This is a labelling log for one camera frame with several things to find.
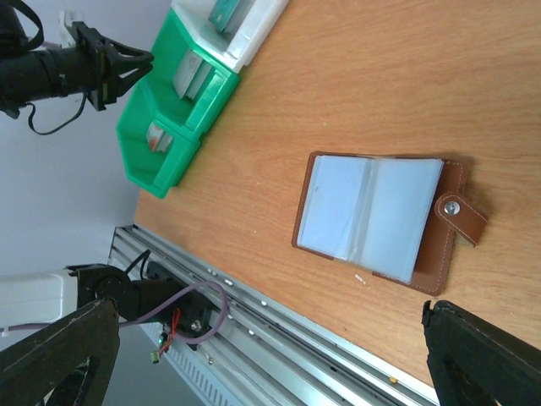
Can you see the aluminium frame rail front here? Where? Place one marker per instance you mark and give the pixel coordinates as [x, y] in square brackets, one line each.
[278, 355]

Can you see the green plastic compartment tray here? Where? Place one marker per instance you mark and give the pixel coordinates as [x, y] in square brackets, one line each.
[154, 99]

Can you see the left controller board with leds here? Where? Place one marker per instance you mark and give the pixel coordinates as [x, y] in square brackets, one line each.
[164, 342]

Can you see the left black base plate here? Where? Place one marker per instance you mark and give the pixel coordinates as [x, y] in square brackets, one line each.
[194, 312]

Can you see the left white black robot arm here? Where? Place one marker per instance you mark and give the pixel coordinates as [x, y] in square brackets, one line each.
[31, 71]

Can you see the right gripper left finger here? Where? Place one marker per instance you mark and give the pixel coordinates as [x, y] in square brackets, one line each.
[69, 362]

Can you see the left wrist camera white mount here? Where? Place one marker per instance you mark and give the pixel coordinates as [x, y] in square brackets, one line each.
[66, 20]

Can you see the white patterned credit card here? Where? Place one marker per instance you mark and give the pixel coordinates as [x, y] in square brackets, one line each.
[191, 75]

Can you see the teal card in bin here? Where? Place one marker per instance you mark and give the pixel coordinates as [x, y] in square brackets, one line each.
[227, 15]

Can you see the grey slotted cable duct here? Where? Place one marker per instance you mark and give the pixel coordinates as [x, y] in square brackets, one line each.
[202, 379]

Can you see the red spotted card in tray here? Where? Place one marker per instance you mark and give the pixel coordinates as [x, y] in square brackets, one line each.
[157, 138]

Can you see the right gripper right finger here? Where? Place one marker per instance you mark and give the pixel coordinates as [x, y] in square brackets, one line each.
[473, 362]

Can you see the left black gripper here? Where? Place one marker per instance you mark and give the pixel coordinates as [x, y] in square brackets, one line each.
[102, 55]

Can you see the white translucent plastic bin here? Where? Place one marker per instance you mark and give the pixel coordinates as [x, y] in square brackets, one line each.
[235, 50]

